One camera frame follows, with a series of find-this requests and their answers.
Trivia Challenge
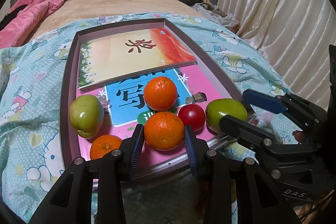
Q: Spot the large green jujube fruit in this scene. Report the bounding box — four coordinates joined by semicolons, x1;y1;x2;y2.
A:
205;98;248;134

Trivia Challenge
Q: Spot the red tomato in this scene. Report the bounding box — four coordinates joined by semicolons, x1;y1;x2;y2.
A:
178;104;206;131

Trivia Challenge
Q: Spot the orange tangerine front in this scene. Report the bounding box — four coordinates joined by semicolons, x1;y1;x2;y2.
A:
90;135;122;160

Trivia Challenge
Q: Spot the orange tangerine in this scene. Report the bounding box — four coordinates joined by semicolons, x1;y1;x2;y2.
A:
143;76;178;111
90;135;122;160
143;111;185;151

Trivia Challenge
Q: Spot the small green apple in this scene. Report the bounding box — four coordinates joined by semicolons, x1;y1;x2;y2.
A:
70;94;104;139

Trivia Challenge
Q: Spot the grey cardboard box tray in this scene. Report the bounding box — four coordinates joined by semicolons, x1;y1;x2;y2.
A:
60;18;255;178

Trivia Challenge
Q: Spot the pink Chinese workbook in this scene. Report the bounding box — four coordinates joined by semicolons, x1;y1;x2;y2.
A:
89;65;230;176

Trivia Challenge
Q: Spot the cream satin curtain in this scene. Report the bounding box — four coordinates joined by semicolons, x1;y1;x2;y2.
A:
218;0;335;108

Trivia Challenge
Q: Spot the white crumpled garment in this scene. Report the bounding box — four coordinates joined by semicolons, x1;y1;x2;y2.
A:
191;2;240;34

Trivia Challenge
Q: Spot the beige bed sheet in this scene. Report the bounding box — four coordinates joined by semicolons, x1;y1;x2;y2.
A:
28;0;202;41

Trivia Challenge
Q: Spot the black garment on bed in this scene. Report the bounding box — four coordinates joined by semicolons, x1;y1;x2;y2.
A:
0;5;27;30

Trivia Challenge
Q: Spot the pink blanket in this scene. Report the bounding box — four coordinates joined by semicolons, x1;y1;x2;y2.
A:
1;0;68;48

